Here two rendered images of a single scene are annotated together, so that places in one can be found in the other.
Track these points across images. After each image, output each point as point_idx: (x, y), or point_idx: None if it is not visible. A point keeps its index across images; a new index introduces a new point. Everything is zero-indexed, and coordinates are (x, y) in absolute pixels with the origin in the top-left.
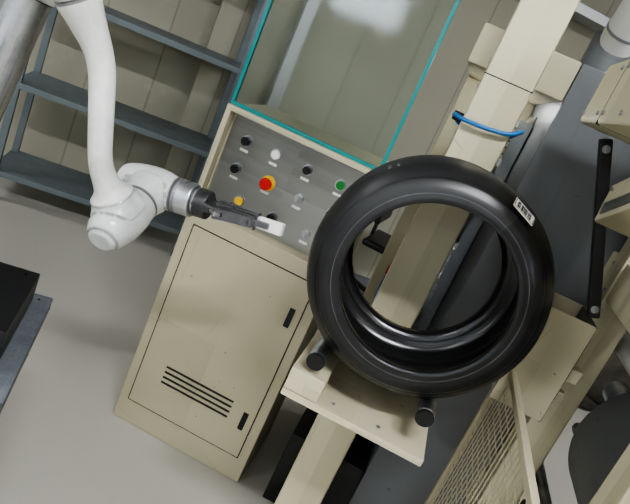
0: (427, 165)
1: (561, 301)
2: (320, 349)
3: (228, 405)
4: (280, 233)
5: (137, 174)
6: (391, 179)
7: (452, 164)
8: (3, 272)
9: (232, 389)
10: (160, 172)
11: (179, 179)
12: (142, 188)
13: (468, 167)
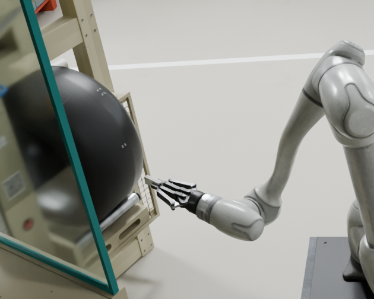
0: (89, 77)
1: None
2: (130, 195)
3: None
4: None
5: (249, 205)
6: (109, 91)
7: (75, 71)
8: (334, 294)
9: None
10: (231, 202)
11: (217, 197)
12: (246, 199)
13: (66, 69)
